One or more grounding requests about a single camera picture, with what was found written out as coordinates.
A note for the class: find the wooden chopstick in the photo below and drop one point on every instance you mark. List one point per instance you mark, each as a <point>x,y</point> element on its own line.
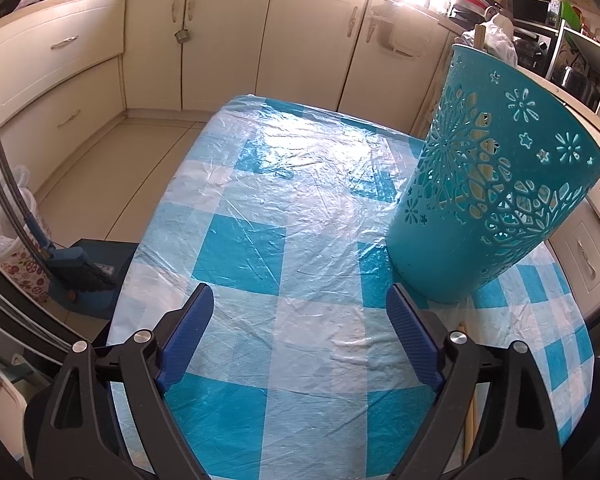
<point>479,37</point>
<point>468,440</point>

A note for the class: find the blue checked plastic tablecloth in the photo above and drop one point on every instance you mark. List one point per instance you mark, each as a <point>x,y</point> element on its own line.
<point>290,240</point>

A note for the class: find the teal perforated utensil holder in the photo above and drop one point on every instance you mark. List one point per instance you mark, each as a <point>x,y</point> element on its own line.
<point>480,200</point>

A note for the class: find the green cutting board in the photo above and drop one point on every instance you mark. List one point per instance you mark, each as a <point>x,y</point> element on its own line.
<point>571,15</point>

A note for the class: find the blue dustpan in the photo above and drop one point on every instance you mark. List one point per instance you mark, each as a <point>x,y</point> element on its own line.
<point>100,255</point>

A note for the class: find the black microwave oven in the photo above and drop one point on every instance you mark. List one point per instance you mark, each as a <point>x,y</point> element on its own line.
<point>535,5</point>

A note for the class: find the cream drawer cabinet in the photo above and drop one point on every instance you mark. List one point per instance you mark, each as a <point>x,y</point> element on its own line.
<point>55,75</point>

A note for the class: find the cream base cabinet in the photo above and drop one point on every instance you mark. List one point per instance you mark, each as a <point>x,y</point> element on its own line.
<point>280,45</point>

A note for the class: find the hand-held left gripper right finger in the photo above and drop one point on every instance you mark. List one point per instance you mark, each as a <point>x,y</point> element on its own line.
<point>412,340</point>

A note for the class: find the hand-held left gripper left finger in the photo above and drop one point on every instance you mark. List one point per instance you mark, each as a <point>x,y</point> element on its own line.
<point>185,340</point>

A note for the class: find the cream cabinet with drawers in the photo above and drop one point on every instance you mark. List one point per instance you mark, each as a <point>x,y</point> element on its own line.
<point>592,240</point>

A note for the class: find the steel cooking pot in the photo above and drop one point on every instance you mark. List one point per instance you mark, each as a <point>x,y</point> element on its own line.
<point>577,85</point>

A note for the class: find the black toaster oven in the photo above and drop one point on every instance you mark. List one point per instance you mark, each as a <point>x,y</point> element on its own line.
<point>532,52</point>

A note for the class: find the plastic bag of vegetables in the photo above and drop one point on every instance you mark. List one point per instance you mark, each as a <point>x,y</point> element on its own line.
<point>502,35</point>

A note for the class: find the clear hanging plastic bin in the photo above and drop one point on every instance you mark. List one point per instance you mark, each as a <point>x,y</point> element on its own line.
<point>410,30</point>

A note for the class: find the white countertop shelf rack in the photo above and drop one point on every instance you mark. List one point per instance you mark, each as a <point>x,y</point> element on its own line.
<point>587,47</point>

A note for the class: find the blue broom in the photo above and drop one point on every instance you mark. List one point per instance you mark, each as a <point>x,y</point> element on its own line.
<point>77,272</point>

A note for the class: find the floral plastic bag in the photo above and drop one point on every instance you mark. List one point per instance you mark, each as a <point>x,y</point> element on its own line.
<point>10,255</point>

